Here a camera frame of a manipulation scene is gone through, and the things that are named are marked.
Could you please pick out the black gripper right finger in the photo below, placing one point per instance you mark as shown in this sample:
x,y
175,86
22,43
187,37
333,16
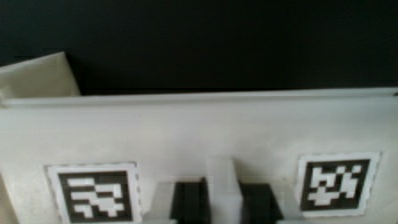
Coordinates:
x,y
260,207

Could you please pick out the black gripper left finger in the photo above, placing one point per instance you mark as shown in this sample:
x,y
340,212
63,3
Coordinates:
x,y
191,211

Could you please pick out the white cabinet body box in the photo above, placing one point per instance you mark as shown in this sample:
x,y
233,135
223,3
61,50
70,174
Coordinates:
x,y
98,150

